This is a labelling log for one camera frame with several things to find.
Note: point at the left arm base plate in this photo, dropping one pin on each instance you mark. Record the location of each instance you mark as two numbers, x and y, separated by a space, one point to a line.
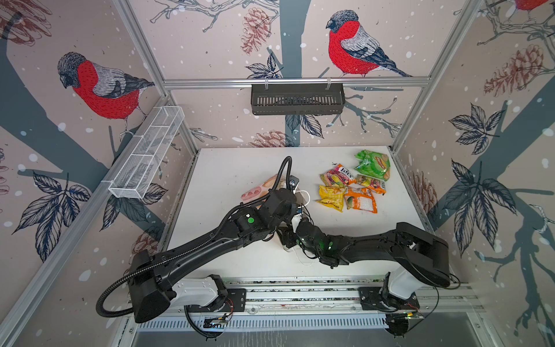
234 302

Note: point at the green snack packet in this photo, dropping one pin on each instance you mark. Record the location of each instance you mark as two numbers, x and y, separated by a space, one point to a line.
373 164

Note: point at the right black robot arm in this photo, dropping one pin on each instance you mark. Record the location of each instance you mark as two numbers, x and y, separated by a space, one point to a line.
423 257

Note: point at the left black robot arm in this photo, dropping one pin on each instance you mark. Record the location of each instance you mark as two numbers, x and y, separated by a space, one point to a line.
161 281

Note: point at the orange Fox's candy packet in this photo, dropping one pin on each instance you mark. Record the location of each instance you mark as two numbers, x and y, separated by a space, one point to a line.
360 199

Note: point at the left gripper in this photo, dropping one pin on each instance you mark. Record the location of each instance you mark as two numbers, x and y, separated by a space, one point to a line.
292 212

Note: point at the yellow snack packet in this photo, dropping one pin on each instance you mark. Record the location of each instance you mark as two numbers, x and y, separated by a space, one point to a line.
332 197

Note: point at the printed paper bag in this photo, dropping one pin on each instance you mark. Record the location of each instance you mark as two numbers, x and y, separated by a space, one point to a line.
263 198

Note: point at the white wire mesh basket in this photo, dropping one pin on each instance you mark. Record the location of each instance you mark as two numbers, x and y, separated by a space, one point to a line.
140 168

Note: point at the black wall basket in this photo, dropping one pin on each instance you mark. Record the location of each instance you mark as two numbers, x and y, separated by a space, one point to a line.
297 99

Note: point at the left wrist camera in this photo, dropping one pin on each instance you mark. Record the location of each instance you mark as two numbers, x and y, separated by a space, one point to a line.
293 182

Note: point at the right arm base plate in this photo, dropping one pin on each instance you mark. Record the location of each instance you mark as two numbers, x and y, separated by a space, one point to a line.
379 299

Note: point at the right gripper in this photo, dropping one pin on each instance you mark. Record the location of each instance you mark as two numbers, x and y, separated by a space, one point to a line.
290 241

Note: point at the Fox's fruits candy packet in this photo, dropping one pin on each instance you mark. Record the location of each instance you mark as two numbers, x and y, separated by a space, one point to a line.
339 176

